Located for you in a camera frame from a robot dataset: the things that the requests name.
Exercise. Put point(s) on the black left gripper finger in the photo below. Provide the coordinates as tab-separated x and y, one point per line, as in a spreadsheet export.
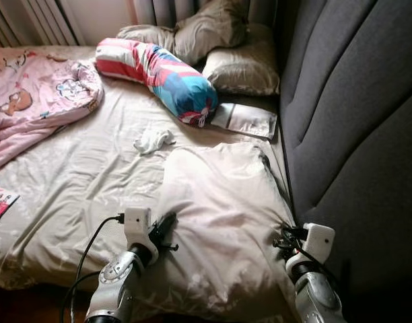
173	223
167	219

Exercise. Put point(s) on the red white book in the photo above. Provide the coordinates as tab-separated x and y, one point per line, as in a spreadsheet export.
1	205

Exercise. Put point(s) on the pink cartoon print blanket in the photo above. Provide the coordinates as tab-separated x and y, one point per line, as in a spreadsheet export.
31	94

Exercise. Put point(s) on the large beige pillow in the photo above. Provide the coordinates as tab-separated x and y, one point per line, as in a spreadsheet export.
226	215

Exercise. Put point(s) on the white crumpled cloth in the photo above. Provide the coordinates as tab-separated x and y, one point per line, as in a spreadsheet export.
153	140

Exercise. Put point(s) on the bed with beige sheet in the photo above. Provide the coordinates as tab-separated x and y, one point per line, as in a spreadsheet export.
91	182

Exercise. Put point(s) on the dark grey padded headboard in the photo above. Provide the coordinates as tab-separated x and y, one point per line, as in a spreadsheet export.
354	134

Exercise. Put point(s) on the white plastic packet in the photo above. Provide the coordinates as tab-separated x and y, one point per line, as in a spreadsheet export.
246	120

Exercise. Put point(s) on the striped red blue bolster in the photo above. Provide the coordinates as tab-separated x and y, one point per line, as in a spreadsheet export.
165	74

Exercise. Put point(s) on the beige plump pillow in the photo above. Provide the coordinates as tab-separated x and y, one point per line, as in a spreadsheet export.
243	67

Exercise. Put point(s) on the beige flat pillow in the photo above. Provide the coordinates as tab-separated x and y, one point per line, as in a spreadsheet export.
145	33

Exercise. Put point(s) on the beige crumpled pillow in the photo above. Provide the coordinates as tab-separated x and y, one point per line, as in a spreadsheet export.
213	30

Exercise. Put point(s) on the grey pleated curtain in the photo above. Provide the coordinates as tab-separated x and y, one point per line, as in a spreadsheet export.
159	10
31	17

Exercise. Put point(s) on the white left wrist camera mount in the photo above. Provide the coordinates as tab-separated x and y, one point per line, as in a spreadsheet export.
136	225

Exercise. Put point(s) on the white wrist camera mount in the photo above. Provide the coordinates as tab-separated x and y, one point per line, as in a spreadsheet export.
136	225
318	240

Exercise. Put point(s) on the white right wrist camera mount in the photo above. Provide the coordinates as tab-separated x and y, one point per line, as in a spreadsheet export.
318	240

